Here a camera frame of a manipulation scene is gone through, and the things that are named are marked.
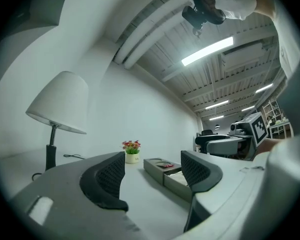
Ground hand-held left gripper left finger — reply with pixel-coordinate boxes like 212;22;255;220
11;151;131;240

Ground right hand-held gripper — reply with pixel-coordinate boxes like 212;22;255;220
205;111;269;161

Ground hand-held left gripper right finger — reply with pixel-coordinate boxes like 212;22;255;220
180;150;269;234

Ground beige snack packet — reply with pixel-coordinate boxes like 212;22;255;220
165;170;189;187

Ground grey drawer organiser box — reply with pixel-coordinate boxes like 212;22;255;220
142;156;194;204

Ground person's right forearm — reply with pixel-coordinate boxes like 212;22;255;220
255;137;295;158

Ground black office chair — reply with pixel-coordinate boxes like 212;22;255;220
194;129;231;154

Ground potted artificial red flowers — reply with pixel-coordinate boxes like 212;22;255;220
121;139;142;165

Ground white storage shelf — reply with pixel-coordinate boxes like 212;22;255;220
262;99;291;140

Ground white shade table lamp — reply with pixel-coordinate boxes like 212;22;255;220
25;70;89;173

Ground white ceiling air conditioner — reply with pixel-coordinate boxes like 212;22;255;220
219;41;265;73

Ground white ceiling pipes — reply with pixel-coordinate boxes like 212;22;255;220
113;0;191;70

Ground white face mask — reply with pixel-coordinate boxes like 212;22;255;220
214;0;257;22

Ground black lamp cable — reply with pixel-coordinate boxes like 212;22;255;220
31;153;86;183

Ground black head-worn camera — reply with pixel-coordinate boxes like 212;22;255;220
181;4;227;38

